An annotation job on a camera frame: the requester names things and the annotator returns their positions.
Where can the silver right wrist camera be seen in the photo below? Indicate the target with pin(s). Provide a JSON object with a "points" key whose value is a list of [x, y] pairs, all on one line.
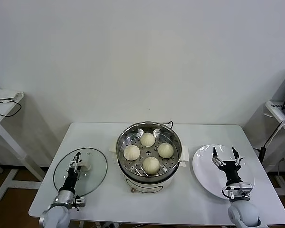
{"points": [[244, 187]]}

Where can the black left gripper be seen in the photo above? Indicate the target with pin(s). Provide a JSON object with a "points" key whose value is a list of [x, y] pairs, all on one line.
{"points": [[70, 180]]}

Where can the white side table with cloth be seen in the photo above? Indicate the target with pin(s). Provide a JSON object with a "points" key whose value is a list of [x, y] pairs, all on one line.
{"points": [[2, 111]]}

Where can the stainless steel steamer basket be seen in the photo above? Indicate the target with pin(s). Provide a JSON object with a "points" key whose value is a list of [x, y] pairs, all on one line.
{"points": [[175, 142]]}

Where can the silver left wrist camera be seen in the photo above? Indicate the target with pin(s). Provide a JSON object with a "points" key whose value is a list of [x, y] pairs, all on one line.
{"points": [[79, 202]]}

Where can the white round plate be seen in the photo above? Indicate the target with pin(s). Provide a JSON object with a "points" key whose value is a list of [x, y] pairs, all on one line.
{"points": [[204, 166]]}

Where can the white steamed baozi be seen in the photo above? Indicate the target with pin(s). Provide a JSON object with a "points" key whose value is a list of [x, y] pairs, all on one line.
{"points": [[131, 152], [151, 165], [147, 139], [165, 150]]}

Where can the white folded cloth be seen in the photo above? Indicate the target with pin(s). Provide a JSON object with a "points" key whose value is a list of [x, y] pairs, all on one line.
{"points": [[2, 93]]}

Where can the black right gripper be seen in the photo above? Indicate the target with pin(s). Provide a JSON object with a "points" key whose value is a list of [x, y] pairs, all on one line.
{"points": [[231, 172]]}

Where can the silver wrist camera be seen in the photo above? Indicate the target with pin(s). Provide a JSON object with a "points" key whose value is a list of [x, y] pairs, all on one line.
{"points": [[79, 202], [244, 187]]}

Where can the cream electric cooker base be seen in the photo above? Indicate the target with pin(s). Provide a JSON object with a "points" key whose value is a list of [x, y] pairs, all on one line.
{"points": [[145, 186]]}

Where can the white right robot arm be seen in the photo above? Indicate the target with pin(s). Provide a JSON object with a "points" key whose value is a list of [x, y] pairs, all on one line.
{"points": [[244, 213]]}

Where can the black power adapter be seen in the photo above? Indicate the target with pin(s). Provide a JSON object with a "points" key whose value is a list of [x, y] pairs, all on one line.
{"points": [[262, 153]]}

